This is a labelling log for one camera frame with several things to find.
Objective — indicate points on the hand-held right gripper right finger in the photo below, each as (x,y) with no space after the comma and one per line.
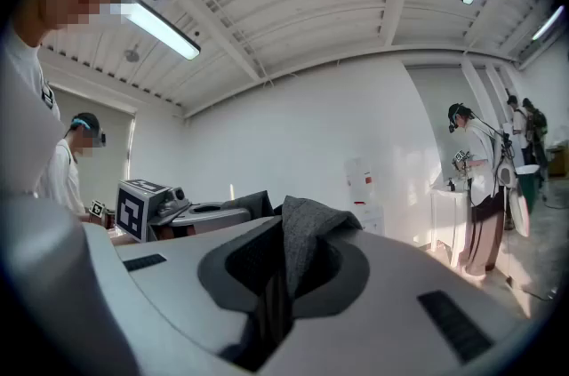
(378,334)

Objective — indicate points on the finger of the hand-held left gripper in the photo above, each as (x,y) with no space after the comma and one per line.
(229,205)
(209,221)

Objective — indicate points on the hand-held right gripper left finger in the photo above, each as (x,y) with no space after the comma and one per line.
(169,290)

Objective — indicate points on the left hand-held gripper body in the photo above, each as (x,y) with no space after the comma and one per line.
(133,210)

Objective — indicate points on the dark grey backpack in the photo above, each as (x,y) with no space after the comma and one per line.
(306,232)

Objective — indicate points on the round ceiling detector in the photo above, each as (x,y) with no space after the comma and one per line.
(132,54)

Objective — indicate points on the person's white T-shirt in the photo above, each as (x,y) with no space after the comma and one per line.
(22,98)

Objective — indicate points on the black soap dispenser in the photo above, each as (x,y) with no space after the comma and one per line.
(450,185)

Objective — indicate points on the white toilet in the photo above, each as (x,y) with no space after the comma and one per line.
(518,205)

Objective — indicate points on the dark green bin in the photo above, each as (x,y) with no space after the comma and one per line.
(530,187)

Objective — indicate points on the cardboard box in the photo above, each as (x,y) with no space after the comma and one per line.
(559,161)

